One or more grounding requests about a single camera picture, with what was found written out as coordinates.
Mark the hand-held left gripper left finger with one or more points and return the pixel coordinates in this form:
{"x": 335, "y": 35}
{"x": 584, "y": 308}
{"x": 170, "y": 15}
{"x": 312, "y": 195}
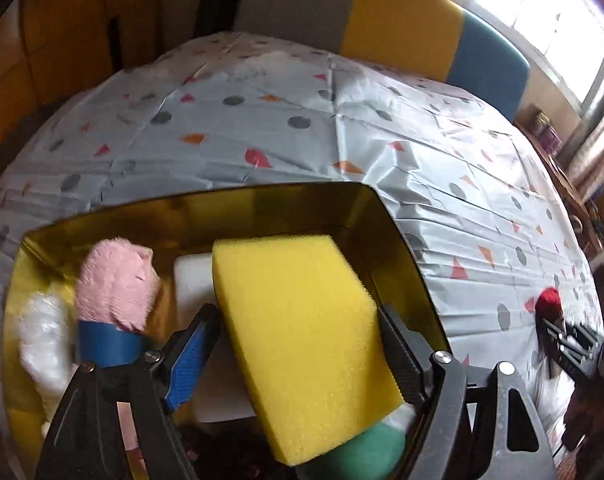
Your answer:
{"x": 188, "y": 370}

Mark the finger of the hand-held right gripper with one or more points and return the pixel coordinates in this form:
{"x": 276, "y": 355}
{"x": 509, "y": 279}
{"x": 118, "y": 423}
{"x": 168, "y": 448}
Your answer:
{"x": 566, "y": 360}
{"x": 569, "y": 332}

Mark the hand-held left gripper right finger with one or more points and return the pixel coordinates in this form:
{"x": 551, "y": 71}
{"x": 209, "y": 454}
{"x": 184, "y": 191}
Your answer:
{"x": 404, "y": 362}

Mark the red cloth item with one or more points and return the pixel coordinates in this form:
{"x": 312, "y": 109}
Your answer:
{"x": 549, "y": 302}

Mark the white sponge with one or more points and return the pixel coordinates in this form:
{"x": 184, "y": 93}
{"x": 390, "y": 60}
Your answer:
{"x": 192, "y": 280}

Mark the green silicone bottle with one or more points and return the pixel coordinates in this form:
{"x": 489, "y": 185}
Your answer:
{"x": 362, "y": 452}

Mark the pink towel with blue band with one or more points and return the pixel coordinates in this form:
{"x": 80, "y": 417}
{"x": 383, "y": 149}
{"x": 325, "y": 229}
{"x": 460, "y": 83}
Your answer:
{"x": 117, "y": 285}

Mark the yellow sponge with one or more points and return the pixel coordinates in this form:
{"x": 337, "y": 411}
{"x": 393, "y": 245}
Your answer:
{"x": 302, "y": 320}

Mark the white plastic bag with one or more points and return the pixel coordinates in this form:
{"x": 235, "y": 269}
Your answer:
{"x": 44, "y": 350}

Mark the gold storage tray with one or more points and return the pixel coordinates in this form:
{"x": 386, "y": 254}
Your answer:
{"x": 282, "y": 210}

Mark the wooden side desk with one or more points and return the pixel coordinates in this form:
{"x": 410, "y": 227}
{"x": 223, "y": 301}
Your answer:
{"x": 564, "y": 180}

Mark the purple box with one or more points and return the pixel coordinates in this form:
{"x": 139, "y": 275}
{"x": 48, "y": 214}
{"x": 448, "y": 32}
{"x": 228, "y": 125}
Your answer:
{"x": 549, "y": 137}

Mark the beige patterned curtain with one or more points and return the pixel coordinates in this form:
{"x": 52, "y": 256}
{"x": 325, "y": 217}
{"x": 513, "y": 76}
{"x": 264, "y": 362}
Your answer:
{"x": 599, "y": 135}

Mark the printed bed sheet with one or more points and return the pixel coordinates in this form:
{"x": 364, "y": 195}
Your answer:
{"x": 282, "y": 125}

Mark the window with bars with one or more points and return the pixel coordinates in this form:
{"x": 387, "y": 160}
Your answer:
{"x": 546, "y": 15}

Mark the grey yellow blue headboard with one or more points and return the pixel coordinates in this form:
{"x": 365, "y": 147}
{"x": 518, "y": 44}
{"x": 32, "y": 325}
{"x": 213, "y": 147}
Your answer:
{"x": 406, "y": 30}

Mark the wooden wardrobe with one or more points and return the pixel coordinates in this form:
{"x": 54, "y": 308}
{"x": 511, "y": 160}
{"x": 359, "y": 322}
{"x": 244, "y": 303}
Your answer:
{"x": 57, "y": 35}

